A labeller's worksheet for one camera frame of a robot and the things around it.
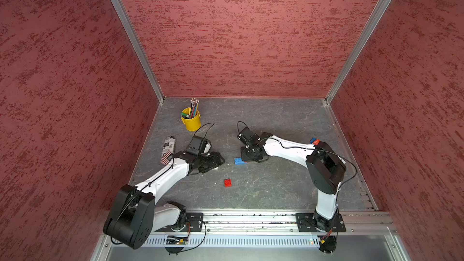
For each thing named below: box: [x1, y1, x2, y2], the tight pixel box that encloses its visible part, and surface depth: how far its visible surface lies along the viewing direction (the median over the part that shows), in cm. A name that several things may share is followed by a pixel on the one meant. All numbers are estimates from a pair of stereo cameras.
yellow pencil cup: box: [180, 107, 202, 132], surface depth 100 cm
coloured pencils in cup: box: [190, 97, 200, 119], surface depth 99 cm
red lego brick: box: [224, 178, 232, 188], surface depth 86 cm
